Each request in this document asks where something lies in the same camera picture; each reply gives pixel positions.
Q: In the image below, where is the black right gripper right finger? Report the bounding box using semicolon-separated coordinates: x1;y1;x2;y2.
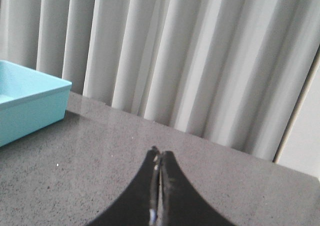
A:
161;151;233;225

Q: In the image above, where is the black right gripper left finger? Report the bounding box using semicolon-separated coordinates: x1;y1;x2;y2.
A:
89;146;160;225

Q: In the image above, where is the light blue plastic box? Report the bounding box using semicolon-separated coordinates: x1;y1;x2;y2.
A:
0;60;72;146

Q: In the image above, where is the grey pleated curtain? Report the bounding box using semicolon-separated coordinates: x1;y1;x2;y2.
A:
0;0;320;160

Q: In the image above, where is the white door frame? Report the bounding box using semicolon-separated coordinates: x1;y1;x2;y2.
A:
275;53;320;178

